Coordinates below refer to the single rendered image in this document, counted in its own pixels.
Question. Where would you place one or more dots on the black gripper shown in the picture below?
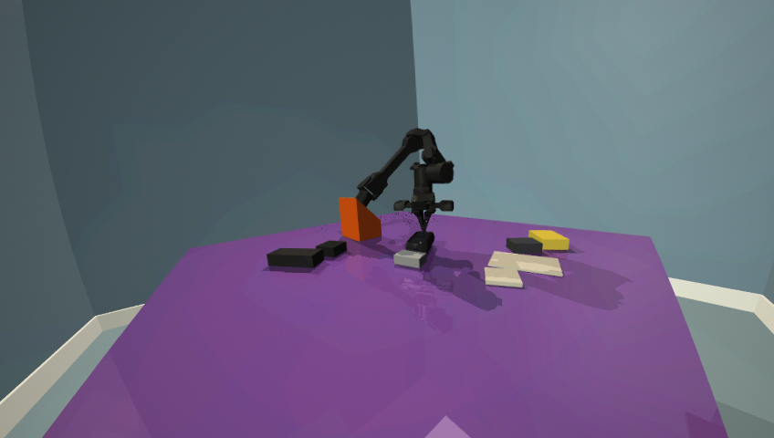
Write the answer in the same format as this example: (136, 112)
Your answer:
(424, 217)

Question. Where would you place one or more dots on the yellow rectangular block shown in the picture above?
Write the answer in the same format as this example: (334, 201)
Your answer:
(550, 239)

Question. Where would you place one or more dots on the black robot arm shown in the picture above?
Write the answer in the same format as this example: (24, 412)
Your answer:
(435, 170)

